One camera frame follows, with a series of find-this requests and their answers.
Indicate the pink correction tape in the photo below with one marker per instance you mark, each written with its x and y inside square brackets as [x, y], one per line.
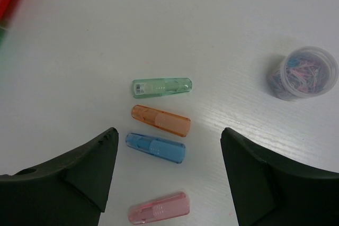
[159, 209]

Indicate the blue correction tape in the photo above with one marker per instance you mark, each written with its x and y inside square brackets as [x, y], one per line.
[158, 147]

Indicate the clear jar of paper clips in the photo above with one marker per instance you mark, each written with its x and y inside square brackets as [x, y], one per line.
[305, 73]

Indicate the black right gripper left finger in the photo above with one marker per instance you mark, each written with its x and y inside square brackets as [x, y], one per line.
[71, 189]

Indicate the orange correction tape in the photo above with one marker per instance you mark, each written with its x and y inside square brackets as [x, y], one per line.
[166, 121]

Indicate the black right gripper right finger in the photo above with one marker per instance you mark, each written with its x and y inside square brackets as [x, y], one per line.
[270, 189]

